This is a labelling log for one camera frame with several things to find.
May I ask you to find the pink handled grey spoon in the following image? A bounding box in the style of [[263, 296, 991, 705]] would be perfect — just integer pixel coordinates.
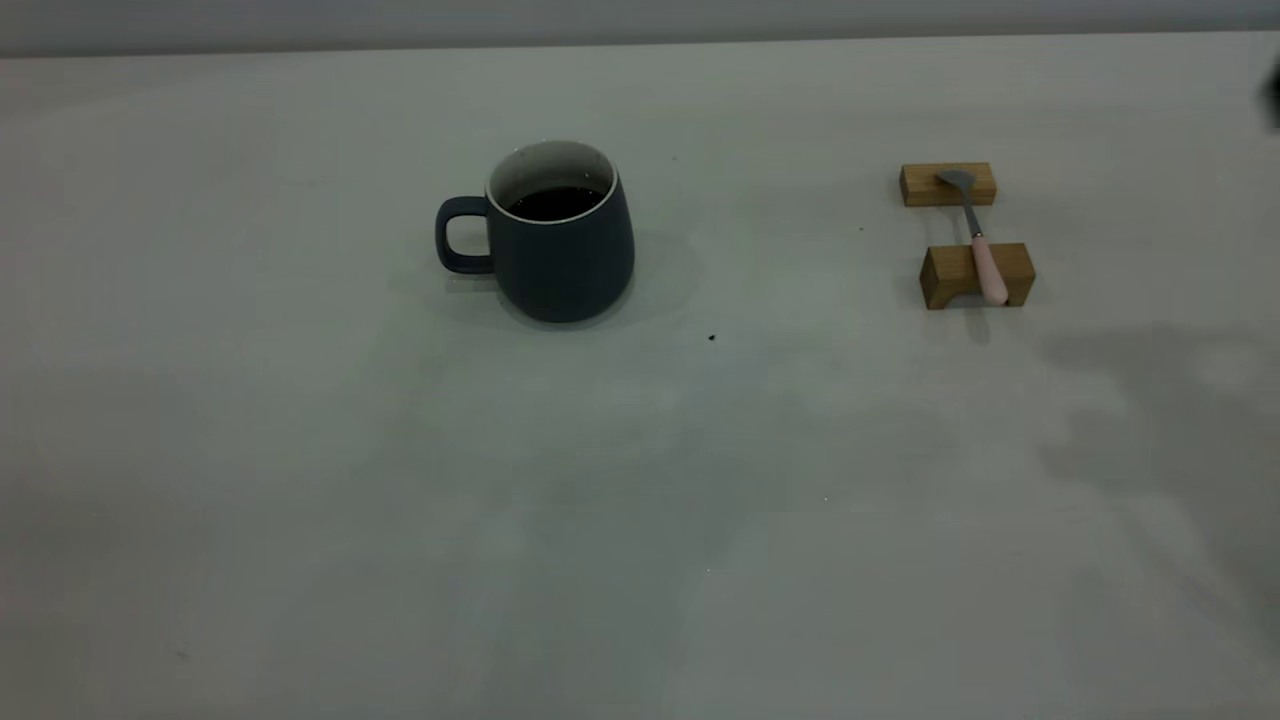
[[937, 169, 1010, 306]]

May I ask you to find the dark grey ceramic mug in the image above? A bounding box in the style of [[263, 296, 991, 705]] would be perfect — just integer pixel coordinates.
[[434, 140, 636, 324]]

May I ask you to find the flat rectangular wooden block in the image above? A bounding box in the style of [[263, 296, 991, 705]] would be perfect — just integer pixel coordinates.
[[899, 163, 998, 208]]

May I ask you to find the arched wooden block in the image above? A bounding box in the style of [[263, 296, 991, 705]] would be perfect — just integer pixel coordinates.
[[919, 243, 1036, 311]]

